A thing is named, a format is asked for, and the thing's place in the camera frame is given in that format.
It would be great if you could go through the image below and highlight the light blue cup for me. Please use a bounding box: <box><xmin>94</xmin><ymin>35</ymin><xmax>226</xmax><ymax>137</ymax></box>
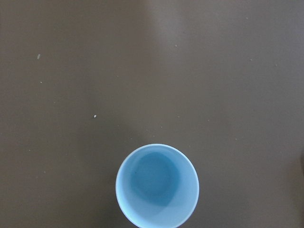
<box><xmin>115</xmin><ymin>143</ymin><xmax>200</xmax><ymax>228</ymax></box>

